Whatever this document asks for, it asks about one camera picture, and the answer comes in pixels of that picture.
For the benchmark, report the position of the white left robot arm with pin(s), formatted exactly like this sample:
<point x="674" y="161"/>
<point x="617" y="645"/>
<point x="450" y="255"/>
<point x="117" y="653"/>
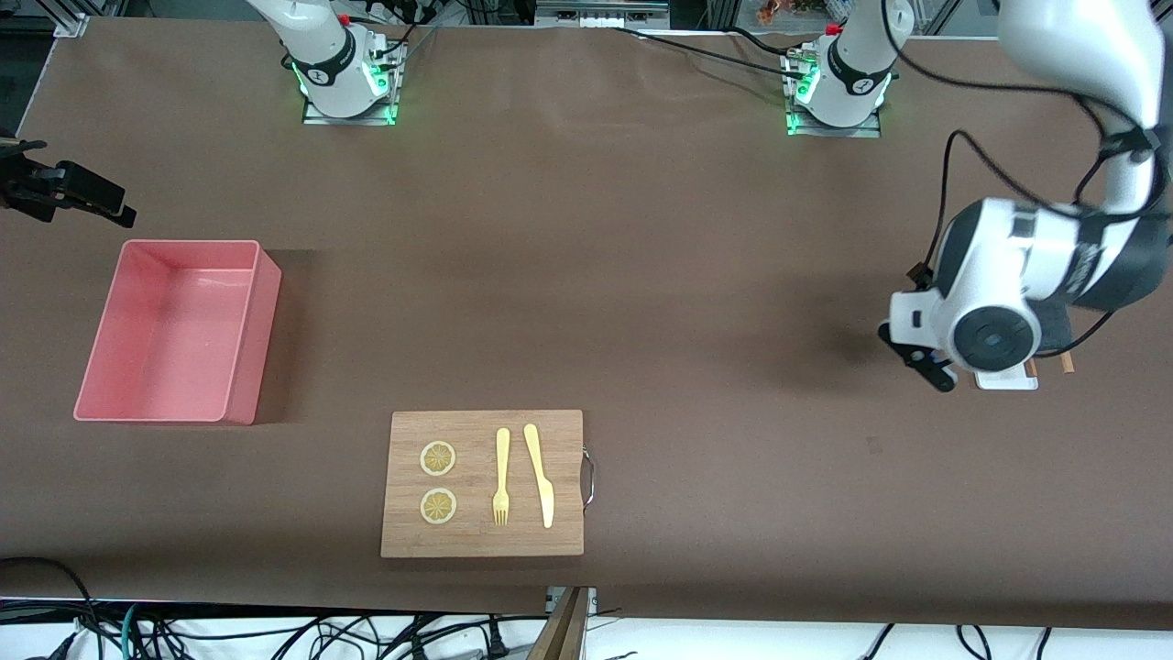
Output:
<point x="999" y="266"/>

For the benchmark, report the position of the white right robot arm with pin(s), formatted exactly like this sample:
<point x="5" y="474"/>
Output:
<point x="321" y="55"/>

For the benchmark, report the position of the white rectangular tray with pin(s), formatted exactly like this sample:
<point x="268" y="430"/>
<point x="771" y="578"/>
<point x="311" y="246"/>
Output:
<point x="1008" y="380"/>

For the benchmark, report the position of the orange plastic item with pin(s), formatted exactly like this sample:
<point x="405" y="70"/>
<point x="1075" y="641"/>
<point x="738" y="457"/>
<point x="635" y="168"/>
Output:
<point x="774" y="9"/>

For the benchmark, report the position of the yellow plastic knife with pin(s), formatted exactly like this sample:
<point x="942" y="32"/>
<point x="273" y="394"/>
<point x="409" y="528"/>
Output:
<point x="541" y="477"/>

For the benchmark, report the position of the yellow plastic fork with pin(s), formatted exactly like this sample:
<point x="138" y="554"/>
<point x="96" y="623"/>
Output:
<point x="502" y="458"/>

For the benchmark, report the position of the grey metal device box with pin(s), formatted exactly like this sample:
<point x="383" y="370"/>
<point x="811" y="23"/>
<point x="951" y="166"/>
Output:
<point x="600" y="14"/>

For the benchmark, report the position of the yellow lemon slice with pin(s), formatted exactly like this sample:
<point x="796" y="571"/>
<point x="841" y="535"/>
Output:
<point x="438" y="458"/>
<point x="438" y="507"/>

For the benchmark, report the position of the pink plastic bin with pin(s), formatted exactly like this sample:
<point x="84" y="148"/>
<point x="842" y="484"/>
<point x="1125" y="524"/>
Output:
<point x="165" y="330"/>

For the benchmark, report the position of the silver metal edge bracket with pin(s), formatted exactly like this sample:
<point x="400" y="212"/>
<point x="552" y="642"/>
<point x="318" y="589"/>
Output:
<point x="592" y="600"/>

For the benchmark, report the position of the aluminium corner bracket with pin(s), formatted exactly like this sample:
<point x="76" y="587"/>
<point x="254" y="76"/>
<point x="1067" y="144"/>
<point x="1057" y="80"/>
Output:
<point x="71" y="26"/>

